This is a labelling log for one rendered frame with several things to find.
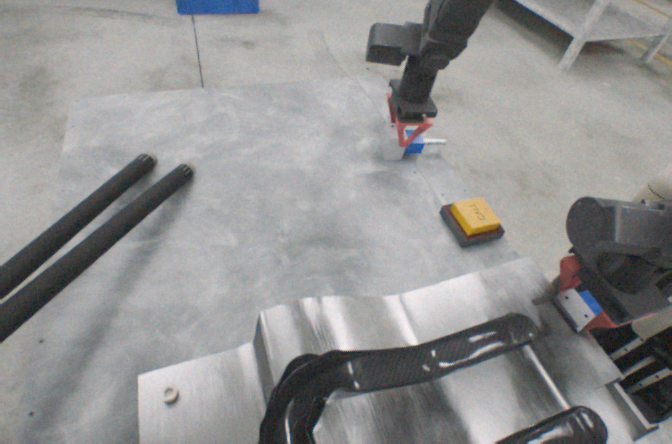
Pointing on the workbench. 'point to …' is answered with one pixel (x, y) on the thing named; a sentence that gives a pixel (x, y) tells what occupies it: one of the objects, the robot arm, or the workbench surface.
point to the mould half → (546, 378)
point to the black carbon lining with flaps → (311, 395)
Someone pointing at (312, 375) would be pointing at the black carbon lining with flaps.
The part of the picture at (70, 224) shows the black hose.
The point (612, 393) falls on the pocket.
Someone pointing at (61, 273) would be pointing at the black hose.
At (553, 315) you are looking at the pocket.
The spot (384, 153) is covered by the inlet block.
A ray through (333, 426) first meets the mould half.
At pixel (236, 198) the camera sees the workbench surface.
